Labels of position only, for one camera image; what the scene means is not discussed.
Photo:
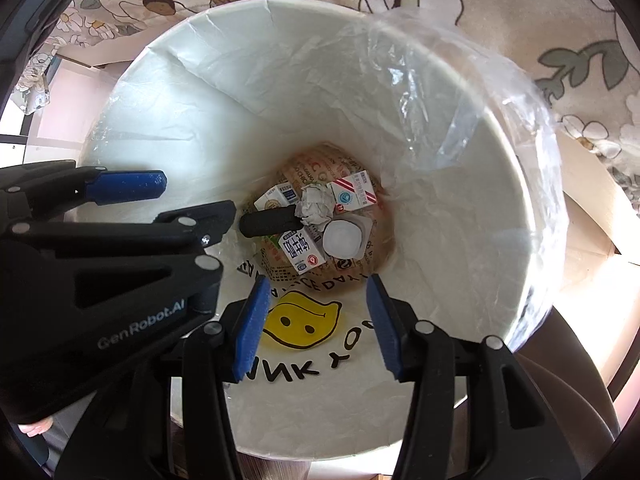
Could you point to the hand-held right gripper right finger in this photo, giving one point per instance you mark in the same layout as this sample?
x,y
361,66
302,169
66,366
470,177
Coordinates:
x,y
385,330

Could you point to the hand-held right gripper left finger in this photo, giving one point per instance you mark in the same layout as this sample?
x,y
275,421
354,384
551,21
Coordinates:
x,y
250,330

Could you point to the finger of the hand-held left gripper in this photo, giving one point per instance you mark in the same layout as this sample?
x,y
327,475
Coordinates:
x,y
200,222
125,185

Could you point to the plastic liner bag yellow smiley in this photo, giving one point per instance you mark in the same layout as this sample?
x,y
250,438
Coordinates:
x,y
300,330

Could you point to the black marker pen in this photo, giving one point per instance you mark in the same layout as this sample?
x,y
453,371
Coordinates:
x,y
265,222

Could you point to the small white box blue label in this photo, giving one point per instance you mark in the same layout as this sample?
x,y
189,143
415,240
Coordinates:
x,y
272,200

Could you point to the small white box black characters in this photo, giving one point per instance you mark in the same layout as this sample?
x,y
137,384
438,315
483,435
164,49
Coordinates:
x,y
298,251

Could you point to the white plastic cup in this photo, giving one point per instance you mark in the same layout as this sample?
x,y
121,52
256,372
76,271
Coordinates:
x,y
344,238

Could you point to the white round waste bin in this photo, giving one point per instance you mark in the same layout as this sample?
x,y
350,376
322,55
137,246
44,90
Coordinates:
x,y
200,110

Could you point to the white paper ball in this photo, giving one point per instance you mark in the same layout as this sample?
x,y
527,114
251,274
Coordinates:
x,y
315,205

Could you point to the person's left hand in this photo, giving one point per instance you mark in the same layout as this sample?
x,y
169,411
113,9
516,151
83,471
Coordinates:
x,y
35,428

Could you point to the brown printed paper sheet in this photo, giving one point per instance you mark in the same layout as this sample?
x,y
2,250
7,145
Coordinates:
x,y
310,165

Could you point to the small red striped box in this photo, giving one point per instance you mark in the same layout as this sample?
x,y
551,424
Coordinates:
x,y
352,192

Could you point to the beige bed base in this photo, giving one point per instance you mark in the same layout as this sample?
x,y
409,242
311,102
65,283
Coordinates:
x,y
590,220

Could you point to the floral bed sheet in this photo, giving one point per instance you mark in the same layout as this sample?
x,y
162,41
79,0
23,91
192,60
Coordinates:
x,y
500,10

